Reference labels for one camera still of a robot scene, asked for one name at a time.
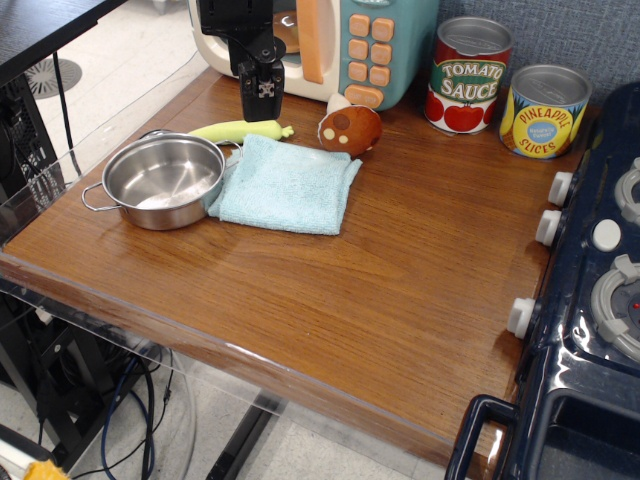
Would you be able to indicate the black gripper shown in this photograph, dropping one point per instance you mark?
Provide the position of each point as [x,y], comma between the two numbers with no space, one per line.
[258,52]

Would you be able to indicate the brown plush mushroom toy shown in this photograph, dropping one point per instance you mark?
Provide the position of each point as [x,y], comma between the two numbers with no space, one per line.
[349,128]

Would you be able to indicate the tomato sauce can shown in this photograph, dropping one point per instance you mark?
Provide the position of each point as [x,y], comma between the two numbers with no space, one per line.
[469,63]

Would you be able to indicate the dark blue toy stove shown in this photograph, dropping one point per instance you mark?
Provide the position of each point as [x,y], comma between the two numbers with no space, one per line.
[576,412]

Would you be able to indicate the silver steel pot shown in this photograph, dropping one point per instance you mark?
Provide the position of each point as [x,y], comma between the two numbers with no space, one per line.
[162,181]

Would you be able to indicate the light blue rag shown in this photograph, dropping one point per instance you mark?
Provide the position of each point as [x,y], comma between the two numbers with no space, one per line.
[279,186]

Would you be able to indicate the toy microwave teal and cream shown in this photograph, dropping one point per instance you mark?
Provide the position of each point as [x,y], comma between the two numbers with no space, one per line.
[368,51]

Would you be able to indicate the green plush vegetable toy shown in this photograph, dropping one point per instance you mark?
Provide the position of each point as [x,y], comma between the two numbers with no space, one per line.
[236,131]

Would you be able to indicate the black desk top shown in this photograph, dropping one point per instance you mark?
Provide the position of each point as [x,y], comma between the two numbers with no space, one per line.
[34,27]

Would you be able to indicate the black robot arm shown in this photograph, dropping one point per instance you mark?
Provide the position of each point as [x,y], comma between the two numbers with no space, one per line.
[219,18]

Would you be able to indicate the pineapple slices can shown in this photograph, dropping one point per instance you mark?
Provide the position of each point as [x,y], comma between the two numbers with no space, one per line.
[544,110]

